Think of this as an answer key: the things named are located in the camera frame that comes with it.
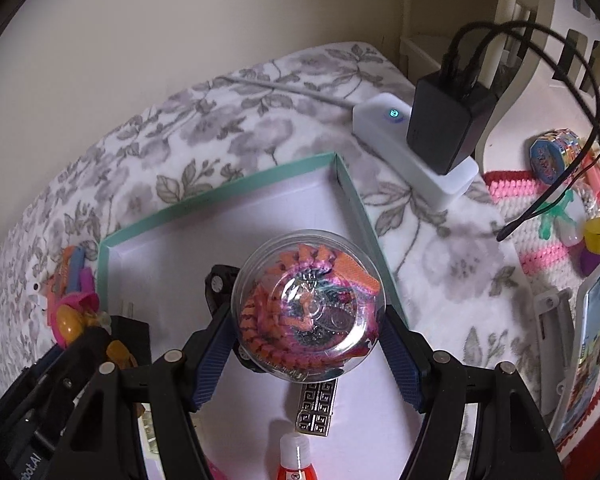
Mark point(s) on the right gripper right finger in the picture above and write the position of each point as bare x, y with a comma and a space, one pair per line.
511, 440

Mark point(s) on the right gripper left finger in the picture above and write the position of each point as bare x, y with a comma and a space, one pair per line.
102, 439

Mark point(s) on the orange colourful small box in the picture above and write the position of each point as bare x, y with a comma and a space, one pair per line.
67, 279

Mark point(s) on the purple tube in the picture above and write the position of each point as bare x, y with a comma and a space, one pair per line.
87, 281

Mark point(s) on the gold black patterned lighter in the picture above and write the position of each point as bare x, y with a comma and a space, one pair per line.
315, 408

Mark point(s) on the white lattice basket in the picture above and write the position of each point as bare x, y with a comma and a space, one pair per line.
537, 100

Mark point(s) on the pink white crochet mat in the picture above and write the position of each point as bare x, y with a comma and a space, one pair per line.
548, 248

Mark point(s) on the orange glue bottle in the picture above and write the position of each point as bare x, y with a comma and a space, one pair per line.
295, 460

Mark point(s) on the white power strip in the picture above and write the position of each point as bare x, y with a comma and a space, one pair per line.
381, 123

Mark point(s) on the clear dome with orange toy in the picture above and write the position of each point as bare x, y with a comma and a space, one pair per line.
307, 306

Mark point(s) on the pink yellow toy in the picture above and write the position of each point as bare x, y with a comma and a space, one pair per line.
74, 314

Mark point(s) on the floral grey white blanket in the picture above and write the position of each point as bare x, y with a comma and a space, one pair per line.
459, 286

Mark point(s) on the yellow cap purple bottle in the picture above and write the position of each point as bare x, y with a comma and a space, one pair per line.
590, 255

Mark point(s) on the black toy car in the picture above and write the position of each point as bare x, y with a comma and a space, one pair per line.
218, 289

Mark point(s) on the round colourful tin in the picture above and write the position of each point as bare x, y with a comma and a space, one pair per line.
552, 152

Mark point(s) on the colourful picture card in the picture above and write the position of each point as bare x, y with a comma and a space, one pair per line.
584, 368

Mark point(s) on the black power adapter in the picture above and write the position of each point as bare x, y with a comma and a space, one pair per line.
447, 122

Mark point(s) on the teal rimmed white tray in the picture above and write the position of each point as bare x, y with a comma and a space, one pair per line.
154, 271

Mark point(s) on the white earbud case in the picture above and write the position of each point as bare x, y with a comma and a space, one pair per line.
35, 293

